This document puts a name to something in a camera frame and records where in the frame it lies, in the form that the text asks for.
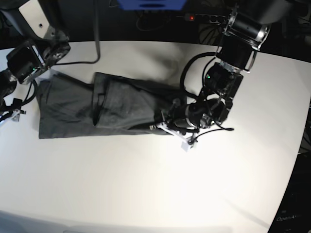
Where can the black OpenArm base box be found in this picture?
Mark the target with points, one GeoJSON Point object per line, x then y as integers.
{"type": "Point", "coordinates": [294, 213]}

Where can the dark grey T-shirt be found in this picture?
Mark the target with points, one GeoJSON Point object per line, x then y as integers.
{"type": "Point", "coordinates": [110, 105]}

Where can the black power strip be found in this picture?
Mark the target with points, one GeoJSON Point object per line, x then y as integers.
{"type": "Point", "coordinates": [205, 19]}

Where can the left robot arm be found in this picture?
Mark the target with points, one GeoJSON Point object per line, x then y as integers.
{"type": "Point", "coordinates": [246, 29]}

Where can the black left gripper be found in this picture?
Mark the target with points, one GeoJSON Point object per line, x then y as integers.
{"type": "Point", "coordinates": [194, 115]}

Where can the blue plastic box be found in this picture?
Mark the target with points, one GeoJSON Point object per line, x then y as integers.
{"type": "Point", "coordinates": [174, 5]}

